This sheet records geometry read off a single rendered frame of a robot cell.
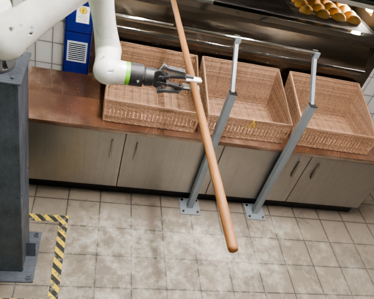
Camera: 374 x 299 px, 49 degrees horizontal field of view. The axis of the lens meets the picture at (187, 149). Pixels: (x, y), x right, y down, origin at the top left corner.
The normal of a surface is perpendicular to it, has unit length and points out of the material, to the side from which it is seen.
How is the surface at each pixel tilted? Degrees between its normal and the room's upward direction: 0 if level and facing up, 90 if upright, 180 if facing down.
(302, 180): 90
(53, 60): 90
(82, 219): 0
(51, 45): 90
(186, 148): 90
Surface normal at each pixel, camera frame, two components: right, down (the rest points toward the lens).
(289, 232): 0.25, -0.73
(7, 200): 0.11, 0.67
